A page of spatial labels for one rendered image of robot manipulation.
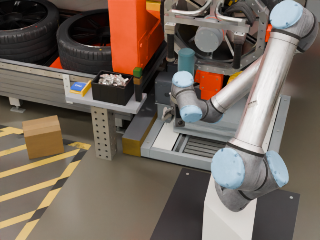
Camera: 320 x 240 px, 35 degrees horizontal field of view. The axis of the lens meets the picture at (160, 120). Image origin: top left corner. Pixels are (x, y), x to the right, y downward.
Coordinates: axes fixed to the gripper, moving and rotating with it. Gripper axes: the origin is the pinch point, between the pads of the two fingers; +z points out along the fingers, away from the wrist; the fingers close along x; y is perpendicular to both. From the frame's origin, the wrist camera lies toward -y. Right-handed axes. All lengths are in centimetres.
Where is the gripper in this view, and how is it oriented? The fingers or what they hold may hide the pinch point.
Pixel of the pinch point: (176, 121)
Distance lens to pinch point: 254.4
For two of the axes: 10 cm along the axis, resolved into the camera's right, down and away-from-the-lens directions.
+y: -0.5, -8.8, 4.7
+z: -0.5, 4.7, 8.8
